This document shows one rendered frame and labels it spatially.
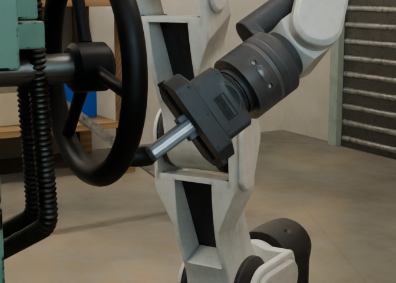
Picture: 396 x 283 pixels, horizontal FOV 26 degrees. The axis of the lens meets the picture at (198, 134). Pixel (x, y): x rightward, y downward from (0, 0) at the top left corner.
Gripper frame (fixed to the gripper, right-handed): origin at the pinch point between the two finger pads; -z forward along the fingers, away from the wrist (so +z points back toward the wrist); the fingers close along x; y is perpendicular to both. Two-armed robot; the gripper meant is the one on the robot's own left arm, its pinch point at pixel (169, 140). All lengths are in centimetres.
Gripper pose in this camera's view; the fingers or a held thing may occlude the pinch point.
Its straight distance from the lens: 103.5
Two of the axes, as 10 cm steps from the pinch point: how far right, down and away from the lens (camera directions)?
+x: -5.8, -8.1, -0.8
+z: 7.5, -5.7, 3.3
